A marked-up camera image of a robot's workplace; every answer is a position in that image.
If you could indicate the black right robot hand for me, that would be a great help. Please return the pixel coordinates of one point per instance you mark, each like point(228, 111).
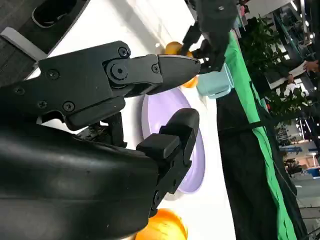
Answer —
point(62, 175)

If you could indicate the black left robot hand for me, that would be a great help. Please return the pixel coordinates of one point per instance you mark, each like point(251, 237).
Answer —
point(215, 20)

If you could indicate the orange white toy bread roll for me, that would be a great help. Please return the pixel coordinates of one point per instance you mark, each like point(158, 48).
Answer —
point(172, 48)
point(165, 225)

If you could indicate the green leafy plant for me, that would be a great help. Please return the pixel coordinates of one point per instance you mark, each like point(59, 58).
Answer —
point(260, 42)
point(287, 102)

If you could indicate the pale green mug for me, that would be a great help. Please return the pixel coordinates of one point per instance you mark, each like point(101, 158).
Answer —
point(212, 85)

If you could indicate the white paper sheet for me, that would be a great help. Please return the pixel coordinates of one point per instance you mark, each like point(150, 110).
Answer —
point(297, 68)

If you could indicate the lilac plate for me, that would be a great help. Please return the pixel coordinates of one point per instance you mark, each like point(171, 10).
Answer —
point(162, 110)

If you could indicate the person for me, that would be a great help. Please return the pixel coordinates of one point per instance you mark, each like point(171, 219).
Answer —
point(312, 65)

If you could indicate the green cloth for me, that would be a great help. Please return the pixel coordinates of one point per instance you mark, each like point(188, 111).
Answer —
point(265, 140)

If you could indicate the white table leg block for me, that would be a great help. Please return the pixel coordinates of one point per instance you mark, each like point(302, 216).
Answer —
point(22, 42)

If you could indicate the black cloth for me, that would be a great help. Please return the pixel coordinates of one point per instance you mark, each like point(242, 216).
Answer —
point(240, 162)

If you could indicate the black oval thing white rim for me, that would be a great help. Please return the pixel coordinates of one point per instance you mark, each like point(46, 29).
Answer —
point(52, 12)

